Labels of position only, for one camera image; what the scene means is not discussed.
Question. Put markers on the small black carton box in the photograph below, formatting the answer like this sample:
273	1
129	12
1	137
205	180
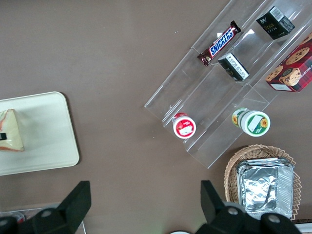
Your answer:
234	67

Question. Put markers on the triangle sandwich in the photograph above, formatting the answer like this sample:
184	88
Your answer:
11	131

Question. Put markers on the cream plastic serving tray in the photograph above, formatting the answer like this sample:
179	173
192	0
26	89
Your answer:
46	136

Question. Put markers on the red cola can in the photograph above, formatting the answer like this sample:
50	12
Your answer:
20	218

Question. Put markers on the black small box upper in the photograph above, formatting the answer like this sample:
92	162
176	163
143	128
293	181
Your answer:
274	24

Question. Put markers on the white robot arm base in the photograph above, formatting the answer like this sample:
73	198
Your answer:
179	232

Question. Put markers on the clear acrylic stepped shelf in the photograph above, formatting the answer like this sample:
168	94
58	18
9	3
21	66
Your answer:
207	102

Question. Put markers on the Snickers chocolate bar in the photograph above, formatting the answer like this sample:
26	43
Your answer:
220	44

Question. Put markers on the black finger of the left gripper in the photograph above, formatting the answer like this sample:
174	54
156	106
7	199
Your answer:
2	136

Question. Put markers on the red lid yogurt cup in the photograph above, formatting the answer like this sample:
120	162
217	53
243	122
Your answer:
184	126

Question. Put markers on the red plaid cookie box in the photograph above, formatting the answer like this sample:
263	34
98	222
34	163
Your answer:
292	70

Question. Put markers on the green sunflower lid cup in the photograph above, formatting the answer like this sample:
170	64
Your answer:
254	123

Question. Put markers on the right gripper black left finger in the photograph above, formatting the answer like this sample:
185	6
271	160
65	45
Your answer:
73	204

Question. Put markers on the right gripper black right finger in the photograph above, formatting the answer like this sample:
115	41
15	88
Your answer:
212	209

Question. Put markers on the aluminium foil container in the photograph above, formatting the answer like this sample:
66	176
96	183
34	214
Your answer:
260	190
239	170

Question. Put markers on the light tan wicker basket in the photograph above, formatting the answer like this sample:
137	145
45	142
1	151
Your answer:
230	175

